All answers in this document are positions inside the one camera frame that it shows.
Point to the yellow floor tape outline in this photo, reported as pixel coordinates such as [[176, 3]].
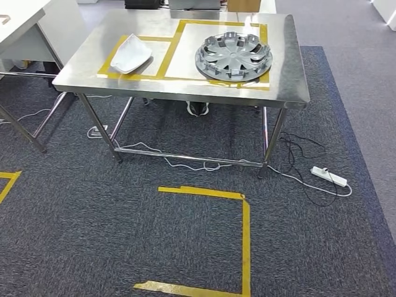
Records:
[[246, 246], [12, 176]]

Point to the person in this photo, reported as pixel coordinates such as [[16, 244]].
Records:
[[198, 108]]

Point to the brown cardboard box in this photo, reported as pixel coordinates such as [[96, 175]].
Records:
[[244, 5]]

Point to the white cabinet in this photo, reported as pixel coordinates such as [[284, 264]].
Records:
[[388, 12]]

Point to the white plastic part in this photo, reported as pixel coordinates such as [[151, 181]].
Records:
[[131, 53]]

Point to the steel workbench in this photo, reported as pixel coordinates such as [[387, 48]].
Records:
[[278, 61]]

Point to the white power strip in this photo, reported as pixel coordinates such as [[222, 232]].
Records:
[[100, 130], [334, 178]]

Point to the white desk with steel frame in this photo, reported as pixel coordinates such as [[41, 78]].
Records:
[[18, 16]]

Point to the yellow workbench tape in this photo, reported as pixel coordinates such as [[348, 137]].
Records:
[[171, 49]]

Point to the black box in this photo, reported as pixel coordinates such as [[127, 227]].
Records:
[[142, 4]]

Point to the grey plastic hubcap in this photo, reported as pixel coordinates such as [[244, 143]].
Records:
[[233, 55]]

